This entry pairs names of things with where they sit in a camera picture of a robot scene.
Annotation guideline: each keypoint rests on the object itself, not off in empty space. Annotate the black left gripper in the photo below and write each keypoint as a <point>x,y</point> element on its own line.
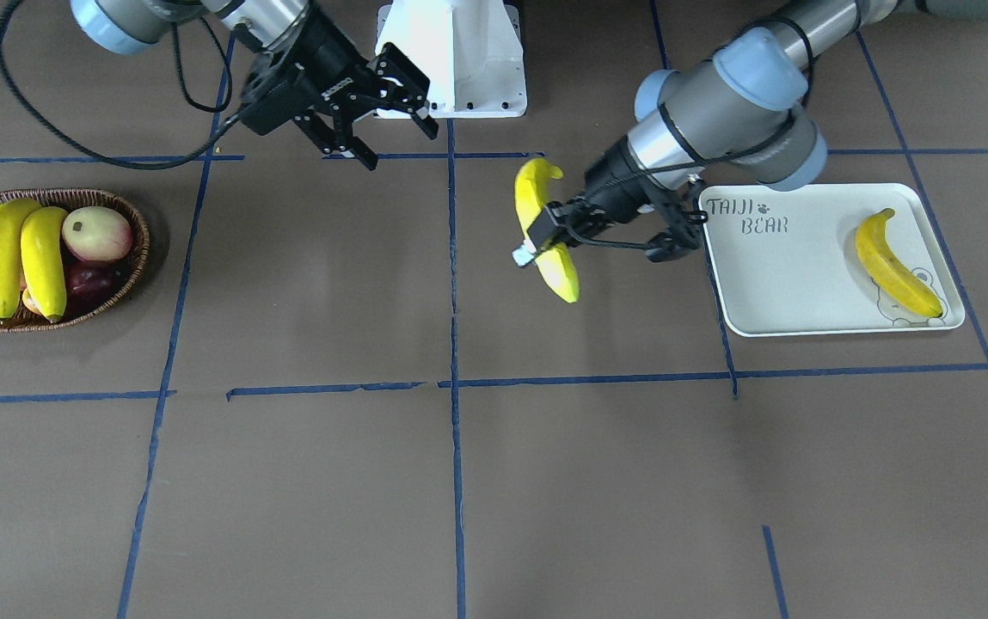
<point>615,187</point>

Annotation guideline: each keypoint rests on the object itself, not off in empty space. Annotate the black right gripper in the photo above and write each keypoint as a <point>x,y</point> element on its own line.
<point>328,53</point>

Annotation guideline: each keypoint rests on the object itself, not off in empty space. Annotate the yellow banana moved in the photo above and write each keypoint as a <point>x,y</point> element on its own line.
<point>541,228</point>
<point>887,270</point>

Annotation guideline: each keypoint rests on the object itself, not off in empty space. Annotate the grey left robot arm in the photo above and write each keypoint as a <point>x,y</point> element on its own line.
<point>746,106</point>

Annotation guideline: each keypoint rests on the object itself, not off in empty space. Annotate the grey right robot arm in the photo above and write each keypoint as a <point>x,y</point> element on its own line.
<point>130,27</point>

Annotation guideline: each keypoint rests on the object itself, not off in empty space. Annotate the yellow banana basket middle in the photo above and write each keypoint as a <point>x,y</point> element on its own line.
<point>42,262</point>

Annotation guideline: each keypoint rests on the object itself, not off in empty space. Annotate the yellow banana in basket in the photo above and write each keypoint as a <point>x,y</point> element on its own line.
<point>13,215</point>

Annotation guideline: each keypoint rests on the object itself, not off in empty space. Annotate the brown wicker basket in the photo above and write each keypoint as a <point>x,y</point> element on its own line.
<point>127,272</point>

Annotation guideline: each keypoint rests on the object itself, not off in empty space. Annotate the white bear serving tray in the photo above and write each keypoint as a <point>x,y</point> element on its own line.
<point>785,262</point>

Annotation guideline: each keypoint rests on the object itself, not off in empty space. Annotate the dark purple plum fruit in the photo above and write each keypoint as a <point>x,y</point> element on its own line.
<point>89,285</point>

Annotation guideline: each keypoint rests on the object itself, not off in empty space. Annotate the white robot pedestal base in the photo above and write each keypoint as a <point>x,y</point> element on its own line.
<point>472,52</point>

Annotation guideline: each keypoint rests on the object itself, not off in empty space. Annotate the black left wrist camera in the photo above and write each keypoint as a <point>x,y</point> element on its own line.
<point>683,217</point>

